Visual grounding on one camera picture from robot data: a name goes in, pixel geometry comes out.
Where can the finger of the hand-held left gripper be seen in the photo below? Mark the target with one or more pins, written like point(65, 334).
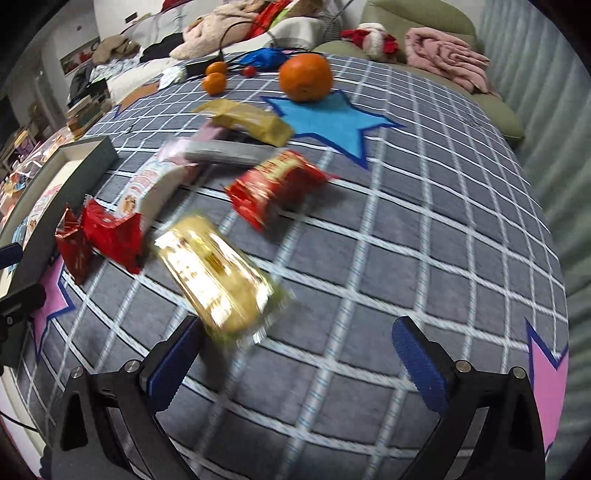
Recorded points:
point(10, 256)
point(21, 302)

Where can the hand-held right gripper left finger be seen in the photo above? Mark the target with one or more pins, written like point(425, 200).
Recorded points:
point(173, 369)

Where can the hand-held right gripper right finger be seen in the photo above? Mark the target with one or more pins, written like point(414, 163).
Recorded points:
point(420, 364)

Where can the small red snack packet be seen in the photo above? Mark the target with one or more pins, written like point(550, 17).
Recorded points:
point(74, 251)

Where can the clear yellow snack packet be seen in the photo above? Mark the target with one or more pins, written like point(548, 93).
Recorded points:
point(217, 277)

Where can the grey cardboard box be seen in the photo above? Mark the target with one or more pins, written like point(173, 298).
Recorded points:
point(92, 159)

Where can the white and pink snack packet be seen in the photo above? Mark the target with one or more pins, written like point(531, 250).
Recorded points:
point(152, 184)
point(44, 207)

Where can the large red snack packet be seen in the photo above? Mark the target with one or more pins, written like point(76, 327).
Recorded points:
point(277, 184)

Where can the grey snack packet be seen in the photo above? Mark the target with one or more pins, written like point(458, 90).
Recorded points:
point(226, 152)

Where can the light blue snack packet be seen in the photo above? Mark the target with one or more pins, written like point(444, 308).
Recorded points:
point(18, 233)

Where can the pile of snack bags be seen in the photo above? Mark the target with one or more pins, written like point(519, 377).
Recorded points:
point(27, 152)

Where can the grey checked star-print cloth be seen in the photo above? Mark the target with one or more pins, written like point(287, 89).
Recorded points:
point(392, 230)

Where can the stack of books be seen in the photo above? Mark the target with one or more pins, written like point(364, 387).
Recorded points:
point(87, 117)

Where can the brown garment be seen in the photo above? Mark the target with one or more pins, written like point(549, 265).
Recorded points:
point(113, 48)

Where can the white tissue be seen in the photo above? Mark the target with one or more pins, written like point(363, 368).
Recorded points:
point(171, 76)

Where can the black garment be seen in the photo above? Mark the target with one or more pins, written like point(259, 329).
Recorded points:
point(161, 48)

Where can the gold snack packet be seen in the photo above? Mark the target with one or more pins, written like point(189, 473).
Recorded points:
point(249, 122)

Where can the white sofa throw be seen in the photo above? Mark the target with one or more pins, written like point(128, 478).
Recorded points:
point(152, 32)

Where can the black power adapter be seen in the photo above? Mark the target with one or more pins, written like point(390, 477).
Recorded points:
point(198, 68)

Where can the small orange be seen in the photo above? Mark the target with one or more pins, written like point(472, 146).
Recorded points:
point(214, 84)
point(217, 68)

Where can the cherry tomato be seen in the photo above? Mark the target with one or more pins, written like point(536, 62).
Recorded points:
point(250, 71)

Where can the red cushion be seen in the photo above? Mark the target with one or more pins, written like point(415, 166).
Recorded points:
point(178, 3)

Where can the pink fluffy garment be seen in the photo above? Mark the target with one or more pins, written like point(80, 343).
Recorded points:
point(217, 27)

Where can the large orange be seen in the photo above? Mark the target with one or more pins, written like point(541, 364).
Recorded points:
point(304, 77)

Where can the pink folded blanket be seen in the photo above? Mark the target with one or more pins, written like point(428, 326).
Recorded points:
point(443, 53)

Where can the blue cloth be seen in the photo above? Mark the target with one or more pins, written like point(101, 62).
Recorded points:
point(263, 57)

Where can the red and white plush toy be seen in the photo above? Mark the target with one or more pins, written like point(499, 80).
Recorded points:
point(374, 41)

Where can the green sofa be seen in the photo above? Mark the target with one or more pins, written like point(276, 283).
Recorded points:
point(415, 14)

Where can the grey striped cloth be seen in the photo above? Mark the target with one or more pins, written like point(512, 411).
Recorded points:
point(330, 25)

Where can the red cloth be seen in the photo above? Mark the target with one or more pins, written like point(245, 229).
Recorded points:
point(272, 16)

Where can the wall picture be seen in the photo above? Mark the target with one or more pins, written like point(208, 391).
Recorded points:
point(76, 62)

